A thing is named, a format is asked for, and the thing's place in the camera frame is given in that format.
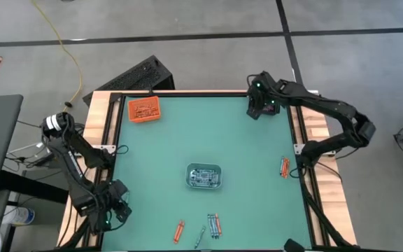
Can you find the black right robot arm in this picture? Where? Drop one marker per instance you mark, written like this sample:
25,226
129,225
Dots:
327,105

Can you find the green table mat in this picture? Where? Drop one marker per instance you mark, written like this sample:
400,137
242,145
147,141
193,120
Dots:
236,140

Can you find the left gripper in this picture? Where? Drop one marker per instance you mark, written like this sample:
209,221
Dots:
103,210

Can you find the black plastic basket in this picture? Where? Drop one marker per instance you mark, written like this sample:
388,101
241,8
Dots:
276,110

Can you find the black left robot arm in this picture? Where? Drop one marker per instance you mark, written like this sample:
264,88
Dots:
72,150

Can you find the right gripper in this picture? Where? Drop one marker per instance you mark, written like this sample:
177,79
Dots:
266,91

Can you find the white canister blue label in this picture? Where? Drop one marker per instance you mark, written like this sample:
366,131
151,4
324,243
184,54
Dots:
21,215

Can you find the orange plastic basket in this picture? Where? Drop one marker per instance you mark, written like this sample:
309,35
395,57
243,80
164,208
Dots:
130,105

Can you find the black table frame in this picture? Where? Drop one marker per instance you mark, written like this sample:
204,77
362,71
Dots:
205,94

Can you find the clear plastic centre tray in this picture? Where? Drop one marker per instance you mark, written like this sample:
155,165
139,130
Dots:
187,176

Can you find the black desk foot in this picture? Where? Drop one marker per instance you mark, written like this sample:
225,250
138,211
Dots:
33,187

